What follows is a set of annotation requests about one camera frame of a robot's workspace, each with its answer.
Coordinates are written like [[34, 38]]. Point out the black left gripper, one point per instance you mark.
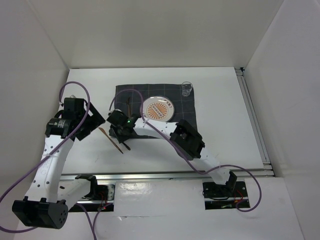
[[95, 120]]

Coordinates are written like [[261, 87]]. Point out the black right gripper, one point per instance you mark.
[[120, 139]]

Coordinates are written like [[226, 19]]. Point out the copper knife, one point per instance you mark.
[[109, 138]]

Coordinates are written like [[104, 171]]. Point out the dark wooden spoon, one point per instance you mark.
[[129, 109]]

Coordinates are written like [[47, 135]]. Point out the dark grey checked cloth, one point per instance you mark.
[[184, 106]]

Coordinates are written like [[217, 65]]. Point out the white plate with orange pattern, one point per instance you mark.
[[158, 108]]

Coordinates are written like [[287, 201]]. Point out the clear drinking glass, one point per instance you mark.
[[186, 88]]

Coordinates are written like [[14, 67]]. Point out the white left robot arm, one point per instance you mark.
[[46, 204]]

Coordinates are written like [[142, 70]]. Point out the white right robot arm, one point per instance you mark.
[[182, 136]]

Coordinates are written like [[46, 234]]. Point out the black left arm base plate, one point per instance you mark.
[[107, 195]]

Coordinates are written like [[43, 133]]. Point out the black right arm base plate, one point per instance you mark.
[[217, 199]]

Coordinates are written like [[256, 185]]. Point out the aluminium right side rail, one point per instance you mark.
[[240, 74]]

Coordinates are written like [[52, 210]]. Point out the aluminium rail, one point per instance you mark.
[[180, 176], [240, 74]]

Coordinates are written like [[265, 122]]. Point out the aluminium front rail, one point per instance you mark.
[[180, 176]]

